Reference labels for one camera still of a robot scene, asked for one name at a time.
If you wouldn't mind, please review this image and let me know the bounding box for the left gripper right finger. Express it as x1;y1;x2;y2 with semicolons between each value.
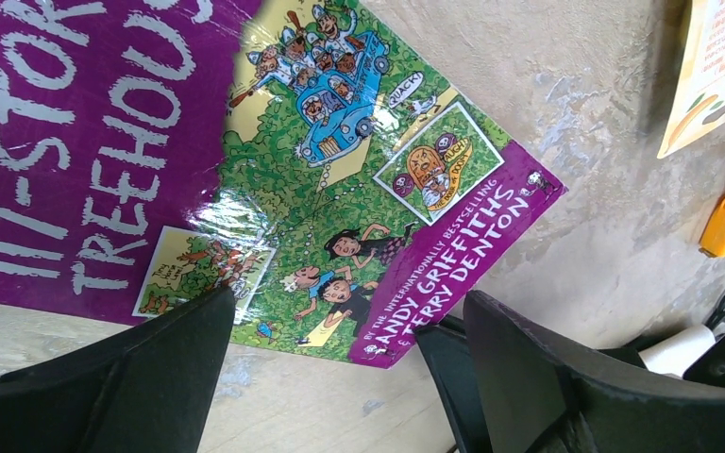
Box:
416;291;725;452

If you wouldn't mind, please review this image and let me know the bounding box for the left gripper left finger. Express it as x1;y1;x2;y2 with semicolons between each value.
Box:
0;289;236;452

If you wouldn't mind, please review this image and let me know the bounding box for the purple paperback book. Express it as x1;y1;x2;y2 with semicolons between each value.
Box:
0;1;565;368

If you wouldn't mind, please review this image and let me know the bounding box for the tan paper card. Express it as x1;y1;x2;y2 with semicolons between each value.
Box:
657;0;725;159

